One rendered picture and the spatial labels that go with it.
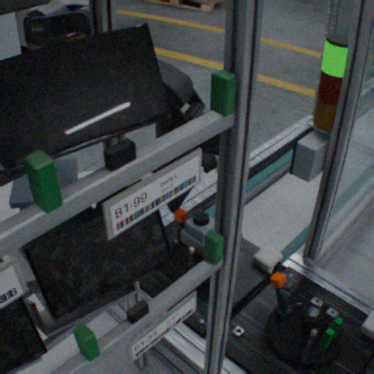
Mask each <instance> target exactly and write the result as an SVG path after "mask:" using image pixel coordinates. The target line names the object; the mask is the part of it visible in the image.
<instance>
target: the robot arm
mask: <svg viewBox="0 0 374 374"><path fill-rule="evenodd" d="M90 18H91V16H90V9H89V5H83V4H80V3H79V4H64V5H63V3H61V2H57V1H52V2H50V3H49V4H46V5H42V6H41V7H38V8H36V9H34V10H32V11H30V12H29V13H28V14H27V15H25V17H24V19H23V30H24V38H25V43H26V44H27V46H29V47H28V48H29V49H30V51H33V50H37V49H42V48H46V47H50V46H53V45H56V44H58V43H62V42H64V40H65V39H66V36H67V35H68V34H71V33H80V32H82V33H84V34H85V35H86V36H87V37H89V36H91V35H92V29H91V22H90ZM157 61H158V65H159V68H160V71H161V75H162V79H163V83H164V87H165V90H166V93H167V97H168V104H169V108H170V112H171V113H170V114H171V118H169V119H167V120H164V121H162V122H159V123H156V139H157V138H159V137H161V136H163V135H165V134H167V133H169V132H171V131H174V130H176V129H178V128H180V127H182V126H184V125H186V124H188V123H189V122H191V121H193V120H195V119H197V118H199V117H201V116H203V115H204V114H206V113H203V111H204V109H205V108H206V105H205V104H204V102H203V101H202V99H201V98H200V96H199V95H198V93H197V92H196V90H195V89H194V88H193V85H194V84H193V82H192V80H191V78H190V77H189V76H188V75H187V74H186V73H184V72H183V71H181V70H180V69H179V68H177V67H174V66H173V65H171V64H169V63H166V62H164V61H161V60H158V59H157ZM186 103H188V104H189V105H190V106H189V108H188V109H187V110H186V111H185V113H184V114H183V112H182V111H181V109H182V108H183V106H184V105H185V104H186ZM198 148H201V149H202V165H201V167H203V168H204V172H205V173H208V172H210V171H211V170H213V169H214V168H216V167H217V160H216V158H215V156H218V149H219V133H218V134H217V135H215V136H213V137H211V138H210V139H208V140H206V141H204V142H203V143H201V144H199V145H197V146H195V147H194V148H192V149H190V150H188V151H187V152H185V153H183V154H181V155H180V156H178V157H176V158H174V159H173V160H171V161H169V162H167V163H165V164H164V165H162V166H160V167H158V168H156V169H153V170H151V171H150V172H151V173H154V172H157V171H159V170H161V169H162V168H165V167H167V166H168V165H170V164H172V163H174V162H175V161H177V160H179V159H181V158H182V157H184V156H186V155H188V154H189V153H191V152H193V151H195V150H196V149H198ZM214 155H215V156H214ZM194 187H195V185H194ZM194 187H193V188H194ZM193 188H191V189H190V190H188V191H187V192H185V193H183V194H182V195H180V196H179V197H177V198H176V199H174V200H173V201H171V202H169V203H168V204H167V205H168V208H169V210H170V211H171V212H172V213H173V214H174V213H175V212H176V211H177V210H178V209H180V207H181V206H182V204H183V202H184V201H185V199H186V198H187V196H188V195H189V194H190V192H191V191H192V189H193Z"/></svg>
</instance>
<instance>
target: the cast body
mask: <svg viewBox="0 0 374 374"><path fill-rule="evenodd" d="M211 230H212V231H213V230H214V219H213V218H212V217H210V216H208V214H207V213H205V212H202V211H200V212H197V213H195V214H194V215H193V217H191V218H190V219H189V220H187V221H186V227H185V228H184V229H182V230H181V241H182V242H183V243H185V244H186V245H188V246H189V247H191V246H192V247H194V250H195V251H196V252H198V253H199V254H201V255H202V257H204V242H205V234H207V233H208V232H209V231H211Z"/></svg>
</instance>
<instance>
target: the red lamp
mask: <svg viewBox="0 0 374 374"><path fill-rule="evenodd" d="M319 77H320V81H319V84H318V98H319V99H320V100H322V101H323V102H326V103H331V104H333V105H338V103H339V100H338V99H339V95H340V92H341V85H342V82H343V77H335V76H331V75H328V74H326V73H325V72H323V71H322V69H321V71H320V76H319Z"/></svg>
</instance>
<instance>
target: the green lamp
mask: <svg viewBox="0 0 374 374"><path fill-rule="evenodd" d="M324 44H325V47H324V52H323V60H322V64H321V65H322V71H323V72H325V73H326V74H328V75H331V76H335V77H343V75H344V71H345V64H346V57H347V53H348V50H347V48H339V47H336V46H334V45H332V44H330V43H328V42H327V41H325V43H324Z"/></svg>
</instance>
